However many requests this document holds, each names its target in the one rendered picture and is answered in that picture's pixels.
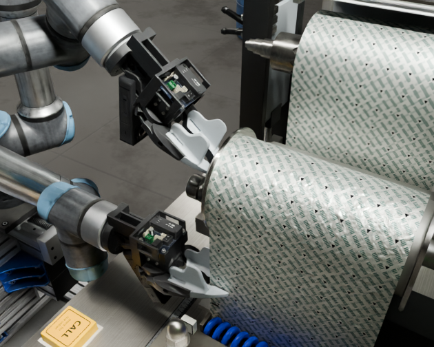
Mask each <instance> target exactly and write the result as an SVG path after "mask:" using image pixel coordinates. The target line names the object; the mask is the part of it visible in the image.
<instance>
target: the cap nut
mask: <svg viewBox="0 0 434 347"><path fill-rule="evenodd" d="M165 343H166V345H167V347H188V345H189V343H190V336H189V333H188V327H186V325H185V323H184V321H183V320H181V319H179V318H175V319H173V320H172V321H170V323H169V324H168V327H167V335H166V338H165Z"/></svg>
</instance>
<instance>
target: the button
mask: <svg viewBox="0 0 434 347"><path fill-rule="evenodd" d="M97 330H98V327H97V324H96V322H95V321H94V320H92V319H90V318H89V317H87V316H85V315H84V314H83V313H80V312H79V311H77V310H76V309H74V308H72V307H71V306H68V307H67V308H66V309H65V310H64V311H63V312H62V313H61V314H60V315H59V316H58V317H57V318H56V319H55V320H54V321H53V322H52V323H51V324H49V325H48V326H47V327H46V328H45V329H44V330H43V331H42V332H41V336H42V338H43V340H44V341H45V342H46V343H48V344H49V345H51V346H52V347H82V346H83V345H84V344H85V343H86V341H87V340H88V339H89V338H90V337H91V336H93V334H94V333H95V332H96V331H97Z"/></svg>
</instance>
